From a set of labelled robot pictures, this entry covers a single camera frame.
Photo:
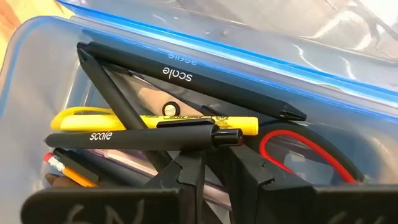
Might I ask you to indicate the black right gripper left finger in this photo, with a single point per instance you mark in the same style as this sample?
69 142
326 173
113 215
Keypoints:
186 199

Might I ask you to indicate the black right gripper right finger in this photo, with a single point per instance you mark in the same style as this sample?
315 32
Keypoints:
258 199

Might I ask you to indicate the light purple pencil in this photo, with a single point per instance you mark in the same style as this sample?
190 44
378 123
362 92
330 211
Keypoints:
124 160

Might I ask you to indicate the orange pencil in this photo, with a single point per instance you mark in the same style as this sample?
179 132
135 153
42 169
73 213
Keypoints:
77 177

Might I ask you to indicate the yellow highlighter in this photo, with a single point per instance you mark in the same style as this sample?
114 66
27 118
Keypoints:
93 123

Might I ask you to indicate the blue translucent plastic supply box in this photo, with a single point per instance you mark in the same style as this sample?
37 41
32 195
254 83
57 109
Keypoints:
31 77

